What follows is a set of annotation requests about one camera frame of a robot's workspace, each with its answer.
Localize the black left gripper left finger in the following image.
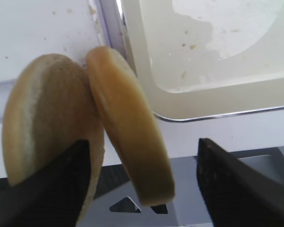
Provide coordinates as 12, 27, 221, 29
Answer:
0, 140, 89, 227

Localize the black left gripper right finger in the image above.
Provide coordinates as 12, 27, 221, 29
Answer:
197, 138, 284, 227

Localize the pale bun bottom half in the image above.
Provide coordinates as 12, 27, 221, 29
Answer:
86, 46, 175, 206

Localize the left bun bottom half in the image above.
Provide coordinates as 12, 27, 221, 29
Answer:
2, 53, 105, 218

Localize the white metal serving tray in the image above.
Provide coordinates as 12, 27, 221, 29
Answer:
122, 0, 284, 121

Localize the left long clear divider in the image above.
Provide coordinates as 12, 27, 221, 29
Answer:
89, 0, 136, 71

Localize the silver perforated metal bracket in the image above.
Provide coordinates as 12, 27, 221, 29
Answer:
80, 147, 284, 227

